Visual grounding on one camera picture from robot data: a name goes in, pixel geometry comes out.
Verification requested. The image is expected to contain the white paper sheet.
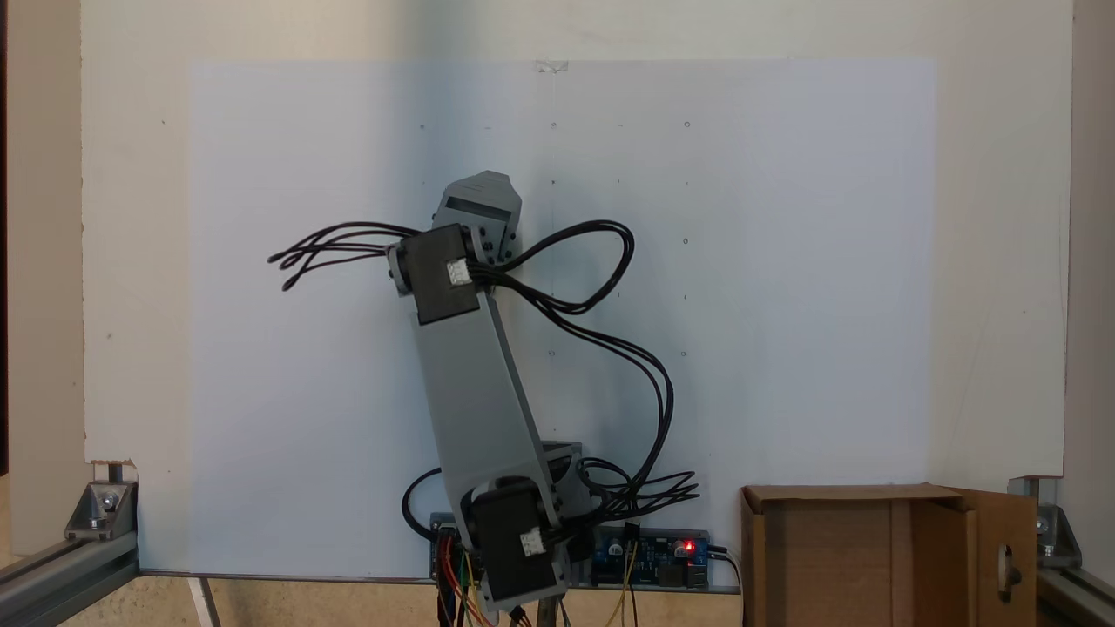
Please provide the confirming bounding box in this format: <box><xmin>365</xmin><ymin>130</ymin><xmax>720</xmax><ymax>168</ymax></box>
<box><xmin>551</xmin><ymin>58</ymin><xmax>940</xmax><ymax>586</ymax></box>

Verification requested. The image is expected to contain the blue circuit board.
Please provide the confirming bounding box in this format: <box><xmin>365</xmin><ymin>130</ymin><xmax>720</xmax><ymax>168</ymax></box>
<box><xmin>592</xmin><ymin>526</ymin><xmax>712</xmax><ymax>592</ymax></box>

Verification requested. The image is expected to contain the brown cardboard box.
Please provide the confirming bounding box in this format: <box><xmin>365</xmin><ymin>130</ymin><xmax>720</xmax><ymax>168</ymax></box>
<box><xmin>740</xmin><ymin>483</ymin><xmax>1040</xmax><ymax>627</ymax></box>

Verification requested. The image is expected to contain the black servo cable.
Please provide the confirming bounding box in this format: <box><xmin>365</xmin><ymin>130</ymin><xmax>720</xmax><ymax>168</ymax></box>
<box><xmin>573</xmin><ymin>456</ymin><xmax>703</xmax><ymax>525</ymax></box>
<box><xmin>267</xmin><ymin>221</ymin><xmax>421</xmax><ymax>293</ymax></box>
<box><xmin>475</xmin><ymin>219</ymin><xmax>677</xmax><ymax>523</ymax></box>

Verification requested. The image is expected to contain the circuit board with jumper wires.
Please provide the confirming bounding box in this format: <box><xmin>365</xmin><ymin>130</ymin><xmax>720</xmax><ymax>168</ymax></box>
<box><xmin>429</xmin><ymin>514</ymin><xmax>464</xmax><ymax>583</ymax></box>

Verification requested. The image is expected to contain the red jumper wire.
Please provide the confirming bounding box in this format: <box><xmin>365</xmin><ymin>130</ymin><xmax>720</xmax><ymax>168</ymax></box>
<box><xmin>441</xmin><ymin>536</ymin><xmax>461</xmax><ymax>627</ymax></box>

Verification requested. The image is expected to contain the yellow wire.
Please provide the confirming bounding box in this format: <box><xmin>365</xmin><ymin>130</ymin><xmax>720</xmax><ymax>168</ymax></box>
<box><xmin>608</xmin><ymin>540</ymin><xmax>640</xmax><ymax>627</ymax></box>

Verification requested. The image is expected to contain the orange jumper wire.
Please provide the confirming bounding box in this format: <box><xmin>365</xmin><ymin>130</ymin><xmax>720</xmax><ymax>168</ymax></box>
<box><xmin>453</xmin><ymin>562</ymin><xmax>504</xmax><ymax>627</ymax></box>

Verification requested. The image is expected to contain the metal corner bracket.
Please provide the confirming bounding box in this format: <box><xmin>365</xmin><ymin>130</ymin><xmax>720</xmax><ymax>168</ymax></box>
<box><xmin>64</xmin><ymin>462</ymin><xmax>139</xmax><ymax>542</ymax></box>
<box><xmin>1008</xmin><ymin>475</ymin><xmax>1084</xmax><ymax>570</ymax></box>

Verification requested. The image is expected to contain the aluminium frame post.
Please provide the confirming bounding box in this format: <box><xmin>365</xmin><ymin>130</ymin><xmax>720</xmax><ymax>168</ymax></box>
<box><xmin>1035</xmin><ymin>564</ymin><xmax>1115</xmax><ymax>627</ymax></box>
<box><xmin>0</xmin><ymin>531</ymin><xmax>141</xmax><ymax>627</ymax></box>

